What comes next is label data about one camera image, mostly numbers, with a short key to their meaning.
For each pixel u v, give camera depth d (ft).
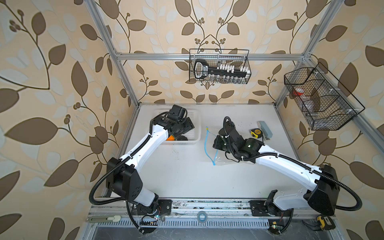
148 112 3.88
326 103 2.38
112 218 2.33
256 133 3.27
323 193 1.25
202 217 2.37
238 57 2.99
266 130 3.23
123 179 1.37
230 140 1.86
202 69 2.77
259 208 2.38
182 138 3.14
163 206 2.45
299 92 2.65
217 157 2.46
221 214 2.42
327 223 2.23
